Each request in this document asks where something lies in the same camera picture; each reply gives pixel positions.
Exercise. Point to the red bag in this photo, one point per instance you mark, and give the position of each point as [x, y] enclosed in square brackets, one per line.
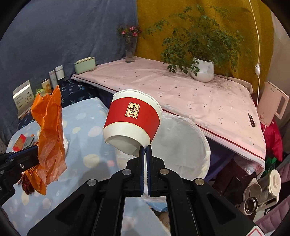
[273, 141]

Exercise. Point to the navy floral cloth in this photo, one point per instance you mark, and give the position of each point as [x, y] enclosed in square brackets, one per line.
[74, 91]

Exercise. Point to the brown scrunchie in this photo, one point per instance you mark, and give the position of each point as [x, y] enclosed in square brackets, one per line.
[26, 185]

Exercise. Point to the mint green tissue box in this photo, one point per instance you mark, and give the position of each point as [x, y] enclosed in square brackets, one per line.
[84, 65]

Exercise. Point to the red white paper cup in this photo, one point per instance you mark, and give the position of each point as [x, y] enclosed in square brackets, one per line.
[132, 121]

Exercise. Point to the grey drawstring pouch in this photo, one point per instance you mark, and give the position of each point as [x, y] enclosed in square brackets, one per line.
[29, 142]

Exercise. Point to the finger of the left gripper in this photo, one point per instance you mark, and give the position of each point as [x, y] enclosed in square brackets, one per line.
[17, 162]

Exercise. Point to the pink quilted fabric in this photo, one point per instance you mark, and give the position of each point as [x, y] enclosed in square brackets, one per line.
[274, 217]

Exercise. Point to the white booklet box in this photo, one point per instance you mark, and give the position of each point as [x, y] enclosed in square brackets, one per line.
[23, 97]

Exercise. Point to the tall white bottle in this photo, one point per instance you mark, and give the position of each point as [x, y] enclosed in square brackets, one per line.
[53, 79]

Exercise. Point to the white cotton glove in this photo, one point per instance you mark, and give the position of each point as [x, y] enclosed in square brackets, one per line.
[66, 145]

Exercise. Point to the potted green plant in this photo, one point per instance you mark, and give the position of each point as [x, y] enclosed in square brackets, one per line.
[195, 37]

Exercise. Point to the mustard yellow backdrop cloth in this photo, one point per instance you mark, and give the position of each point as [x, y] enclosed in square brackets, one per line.
[251, 18]

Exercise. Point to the black clip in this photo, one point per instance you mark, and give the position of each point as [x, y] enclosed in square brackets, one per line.
[251, 120]

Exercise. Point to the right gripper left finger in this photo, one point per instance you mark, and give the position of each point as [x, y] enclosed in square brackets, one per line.
[96, 207]

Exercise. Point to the light blue planet tablecloth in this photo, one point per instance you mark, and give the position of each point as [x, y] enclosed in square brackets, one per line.
[87, 157]

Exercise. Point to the blue backdrop cloth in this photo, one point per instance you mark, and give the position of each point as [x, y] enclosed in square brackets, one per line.
[47, 34]

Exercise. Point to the glass vase pink flowers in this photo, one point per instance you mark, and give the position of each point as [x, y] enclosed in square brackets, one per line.
[130, 35]

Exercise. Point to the pink dotted cloth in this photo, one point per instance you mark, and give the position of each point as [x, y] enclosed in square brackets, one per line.
[219, 107]

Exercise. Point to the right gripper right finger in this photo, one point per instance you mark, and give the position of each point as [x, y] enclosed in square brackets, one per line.
[194, 207]

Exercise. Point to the white bin with liner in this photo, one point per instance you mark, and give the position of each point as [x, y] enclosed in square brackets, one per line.
[183, 147]

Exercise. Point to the orange plastic wrapper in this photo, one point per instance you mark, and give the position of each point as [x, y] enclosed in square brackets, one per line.
[47, 112]

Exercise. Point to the pink electric kettle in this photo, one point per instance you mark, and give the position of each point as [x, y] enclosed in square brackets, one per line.
[272, 103]

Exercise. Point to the green tissue packet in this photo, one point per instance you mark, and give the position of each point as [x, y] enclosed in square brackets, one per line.
[41, 92]

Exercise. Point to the yellow floral can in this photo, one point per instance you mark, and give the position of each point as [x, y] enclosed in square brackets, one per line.
[46, 85]

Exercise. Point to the white jar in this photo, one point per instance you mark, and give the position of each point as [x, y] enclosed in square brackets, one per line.
[59, 72]

